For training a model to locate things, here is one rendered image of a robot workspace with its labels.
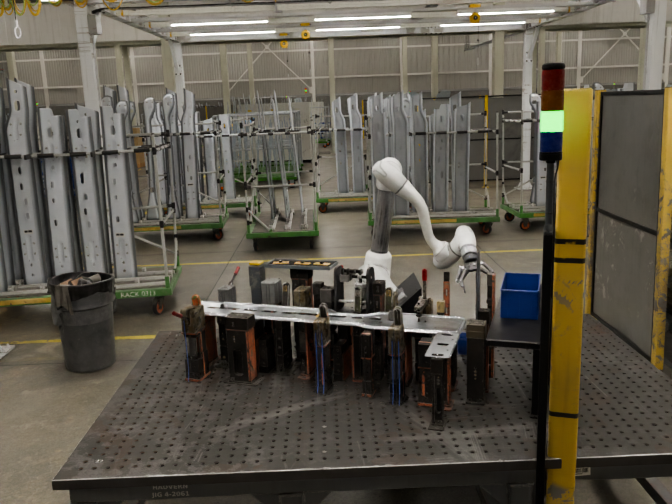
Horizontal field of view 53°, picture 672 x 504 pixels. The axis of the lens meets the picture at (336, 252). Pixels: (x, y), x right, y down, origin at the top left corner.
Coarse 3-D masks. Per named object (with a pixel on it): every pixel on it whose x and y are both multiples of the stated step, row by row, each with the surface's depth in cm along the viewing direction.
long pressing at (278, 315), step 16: (208, 304) 344; (224, 304) 343; (240, 304) 342; (256, 304) 339; (288, 320) 316; (304, 320) 314; (336, 320) 311; (352, 320) 310; (368, 320) 309; (384, 320) 308; (416, 320) 307; (432, 320) 306; (448, 320) 305; (464, 320) 305
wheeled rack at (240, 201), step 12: (216, 120) 1253; (240, 120) 1259; (252, 132) 1251; (144, 144) 1165; (144, 156) 1169; (252, 156) 1186; (252, 168) 1189; (204, 204) 1201; (216, 204) 1198; (228, 204) 1198; (240, 204) 1199; (252, 216) 1212
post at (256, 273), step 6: (252, 270) 361; (258, 270) 360; (264, 270) 365; (252, 276) 362; (258, 276) 360; (264, 276) 365; (252, 282) 362; (258, 282) 361; (252, 288) 364; (258, 288) 363; (252, 294) 365; (258, 294) 364; (252, 300) 366; (258, 300) 364; (264, 324) 369
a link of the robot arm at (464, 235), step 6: (462, 228) 370; (468, 228) 371; (456, 234) 371; (462, 234) 367; (468, 234) 366; (456, 240) 369; (462, 240) 365; (468, 240) 364; (474, 240) 366; (450, 246) 372; (456, 246) 368; (456, 252) 370
